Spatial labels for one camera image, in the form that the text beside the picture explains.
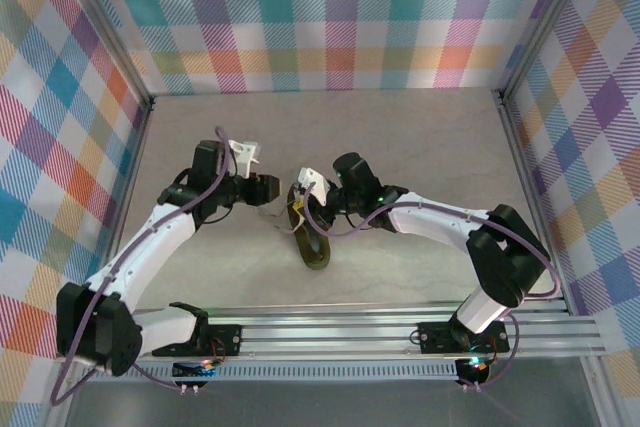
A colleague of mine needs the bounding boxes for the left controller board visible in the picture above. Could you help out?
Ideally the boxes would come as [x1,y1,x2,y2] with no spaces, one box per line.
[171,358,218,384]

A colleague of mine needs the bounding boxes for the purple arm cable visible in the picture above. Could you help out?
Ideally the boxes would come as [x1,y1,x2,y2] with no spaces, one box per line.
[49,125,237,409]
[303,180,564,394]

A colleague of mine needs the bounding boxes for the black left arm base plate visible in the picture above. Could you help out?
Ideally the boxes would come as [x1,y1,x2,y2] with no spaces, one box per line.
[152,322,244,357]

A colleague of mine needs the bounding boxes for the aluminium corner post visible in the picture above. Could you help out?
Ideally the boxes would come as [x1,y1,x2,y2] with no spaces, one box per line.
[493,0,600,101]
[52,0,155,114]

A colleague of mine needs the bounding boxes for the right controller board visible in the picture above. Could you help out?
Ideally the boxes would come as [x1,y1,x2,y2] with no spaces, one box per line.
[454,355,493,387]

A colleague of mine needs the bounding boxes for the white shoelace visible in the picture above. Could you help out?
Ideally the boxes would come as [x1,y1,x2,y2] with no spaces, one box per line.
[257,209,307,236]

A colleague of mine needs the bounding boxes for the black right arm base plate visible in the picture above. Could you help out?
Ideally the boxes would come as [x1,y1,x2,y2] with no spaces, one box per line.
[416,319,511,354]

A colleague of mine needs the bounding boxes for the olive green shoe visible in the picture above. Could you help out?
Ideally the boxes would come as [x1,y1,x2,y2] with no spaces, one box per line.
[285,185,333,271]

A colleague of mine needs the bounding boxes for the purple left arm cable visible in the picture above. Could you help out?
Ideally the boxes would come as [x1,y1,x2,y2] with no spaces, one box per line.
[49,125,237,409]

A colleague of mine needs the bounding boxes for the aluminium mounting rail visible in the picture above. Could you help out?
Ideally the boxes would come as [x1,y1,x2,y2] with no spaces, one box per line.
[53,300,609,364]

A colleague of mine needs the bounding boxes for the slotted grey cable duct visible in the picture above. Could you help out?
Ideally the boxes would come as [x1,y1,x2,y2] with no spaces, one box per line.
[79,360,459,381]

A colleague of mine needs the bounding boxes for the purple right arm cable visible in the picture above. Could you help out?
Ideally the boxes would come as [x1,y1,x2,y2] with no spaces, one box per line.
[303,180,564,394]

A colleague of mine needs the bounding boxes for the controller board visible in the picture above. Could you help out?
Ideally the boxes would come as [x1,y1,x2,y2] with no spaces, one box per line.
[171,358,218,384]
[454,355,493,387]

